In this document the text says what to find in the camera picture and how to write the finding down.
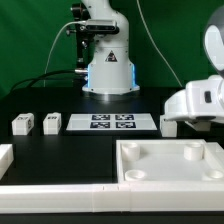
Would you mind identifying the black cable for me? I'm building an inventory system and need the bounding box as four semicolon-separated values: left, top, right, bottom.
9;69;84;94

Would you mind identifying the black depth camera bar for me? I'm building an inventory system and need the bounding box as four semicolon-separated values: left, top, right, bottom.
85;19;119;34

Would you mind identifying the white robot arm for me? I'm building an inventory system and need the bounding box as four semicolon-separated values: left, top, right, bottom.
81;0;224;136

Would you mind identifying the white marker sheet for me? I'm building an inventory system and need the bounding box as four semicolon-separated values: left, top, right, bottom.
67;113;157;131

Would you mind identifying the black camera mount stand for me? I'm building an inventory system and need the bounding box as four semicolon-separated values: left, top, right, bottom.
65;2;95;88

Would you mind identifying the left white rail piece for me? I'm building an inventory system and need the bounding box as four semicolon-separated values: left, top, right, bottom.
0;144;14;180

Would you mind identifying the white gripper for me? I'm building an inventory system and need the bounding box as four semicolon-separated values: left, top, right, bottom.
163;75;224;131

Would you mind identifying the white square tabletop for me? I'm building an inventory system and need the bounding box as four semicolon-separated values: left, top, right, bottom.
116;139;224;183

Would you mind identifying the white front rail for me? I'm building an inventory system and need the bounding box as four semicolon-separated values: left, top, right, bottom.
0;181;224;214

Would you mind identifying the white cable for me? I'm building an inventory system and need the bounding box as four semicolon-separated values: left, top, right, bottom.
43;0;184;88

